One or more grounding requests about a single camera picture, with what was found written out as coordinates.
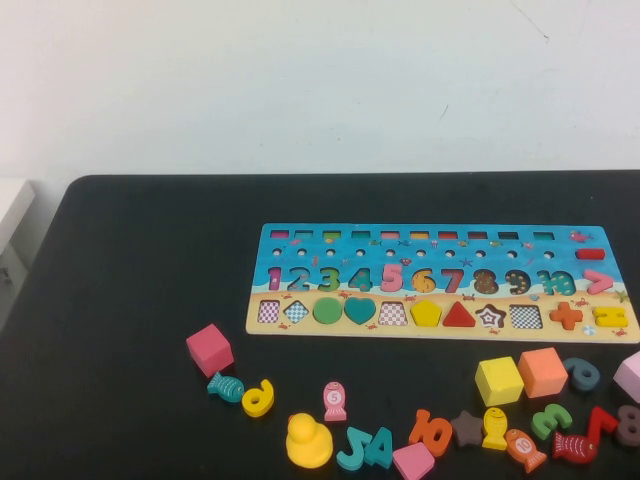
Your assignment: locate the yellow pentagon piece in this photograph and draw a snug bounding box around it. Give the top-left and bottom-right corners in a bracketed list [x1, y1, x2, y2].
[409, 299, 445, 329]

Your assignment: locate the green circle piece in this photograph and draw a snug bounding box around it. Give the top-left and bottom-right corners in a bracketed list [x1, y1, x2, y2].
[312, 297, 345, 326]

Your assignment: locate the pink number five piece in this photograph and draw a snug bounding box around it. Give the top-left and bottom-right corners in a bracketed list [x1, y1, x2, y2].
[379, 263, 411, 294]

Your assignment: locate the teal heart piece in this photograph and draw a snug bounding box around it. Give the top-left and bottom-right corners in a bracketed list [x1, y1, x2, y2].
[343, 297, 377, 326]

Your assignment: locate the wooden number shape puzzle board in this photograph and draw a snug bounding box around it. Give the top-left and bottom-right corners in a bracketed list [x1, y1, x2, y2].
[244, 222, 640, 345]

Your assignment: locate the red triangle piece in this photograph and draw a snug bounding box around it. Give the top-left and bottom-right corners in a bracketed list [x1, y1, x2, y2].
[442, 300, 477, 329]

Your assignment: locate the yellow number six piece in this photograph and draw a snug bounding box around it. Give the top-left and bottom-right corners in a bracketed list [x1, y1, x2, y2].
[241, 378, 276, 419]

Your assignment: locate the orange number ten piece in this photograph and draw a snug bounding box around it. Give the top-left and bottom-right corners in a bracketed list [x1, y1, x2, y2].
[408, 408, 454, 459]

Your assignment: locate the teal curved number piece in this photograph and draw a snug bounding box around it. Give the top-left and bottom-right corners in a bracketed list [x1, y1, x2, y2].
[335, 427, 373, 471]

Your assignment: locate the teal number four piece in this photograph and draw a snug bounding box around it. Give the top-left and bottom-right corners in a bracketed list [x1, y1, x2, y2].
[363, 427, 395, 470]

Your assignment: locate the brown star piece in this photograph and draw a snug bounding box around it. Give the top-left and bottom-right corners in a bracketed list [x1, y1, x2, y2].
[449, 409, 485, 449]

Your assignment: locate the pink trapezoid piece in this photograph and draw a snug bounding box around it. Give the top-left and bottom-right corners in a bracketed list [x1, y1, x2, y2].
[392, 442, 436, 480]

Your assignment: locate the orange plus sign piece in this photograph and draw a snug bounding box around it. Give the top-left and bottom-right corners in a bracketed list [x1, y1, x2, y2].
[548, 301, 584, 331]

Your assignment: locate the grey-blue number nine piece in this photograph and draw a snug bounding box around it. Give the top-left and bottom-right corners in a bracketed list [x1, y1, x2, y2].
[561, 356, 601, 393]

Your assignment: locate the green number three piece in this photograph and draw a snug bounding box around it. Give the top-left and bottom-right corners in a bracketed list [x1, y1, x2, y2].
[530, 402, 573, 438]

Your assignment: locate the pink greater-than sign piece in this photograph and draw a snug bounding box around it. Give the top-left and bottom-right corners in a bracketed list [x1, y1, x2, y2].
[582, 269, 615, 296]

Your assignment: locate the yellow equals sign piece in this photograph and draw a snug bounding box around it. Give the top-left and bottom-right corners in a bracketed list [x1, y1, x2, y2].
[592, 306, 628, 328]

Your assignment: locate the red number seven piece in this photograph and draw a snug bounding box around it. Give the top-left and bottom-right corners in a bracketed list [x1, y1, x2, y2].
[585, 405, 620, 446]

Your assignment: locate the brown number eight piece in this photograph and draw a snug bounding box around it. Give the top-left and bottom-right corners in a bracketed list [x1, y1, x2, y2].
[614, 403, 640, 448]

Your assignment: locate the crimson pink cube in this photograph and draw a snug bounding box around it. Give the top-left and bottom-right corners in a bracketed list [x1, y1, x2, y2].
[185, 323, 235, 379]

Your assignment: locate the pink wooden fish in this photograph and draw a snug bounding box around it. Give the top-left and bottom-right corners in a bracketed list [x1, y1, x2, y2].
[322, 381, 348, 423]

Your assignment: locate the teal wooden fish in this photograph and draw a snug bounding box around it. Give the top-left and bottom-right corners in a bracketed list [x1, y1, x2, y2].
[206, 371, 246, 403]

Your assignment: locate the yellow toy duck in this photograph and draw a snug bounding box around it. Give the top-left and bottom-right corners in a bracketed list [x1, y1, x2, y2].
[285, 412, 334, 470]

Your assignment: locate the yellow cube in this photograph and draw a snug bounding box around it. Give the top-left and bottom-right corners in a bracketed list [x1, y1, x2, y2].
[474, 355, 526, 408]

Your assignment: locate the yellow wooden fish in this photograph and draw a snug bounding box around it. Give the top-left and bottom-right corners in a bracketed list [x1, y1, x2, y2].
[481, 406, 510, 451]

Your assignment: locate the orange cube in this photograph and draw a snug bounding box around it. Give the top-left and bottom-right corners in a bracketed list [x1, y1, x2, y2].
[517, 346, 570, 400]

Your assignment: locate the orange wooden fish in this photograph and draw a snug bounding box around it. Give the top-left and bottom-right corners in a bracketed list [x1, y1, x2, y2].
[504, 428, 547, 474]

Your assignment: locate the red wooden fish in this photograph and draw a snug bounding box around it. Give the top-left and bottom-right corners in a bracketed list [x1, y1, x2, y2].
[551, 431, 598, 464]

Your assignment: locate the light pink cube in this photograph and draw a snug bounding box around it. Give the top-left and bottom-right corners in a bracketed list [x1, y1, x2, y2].
[612, 349, 640, 404]

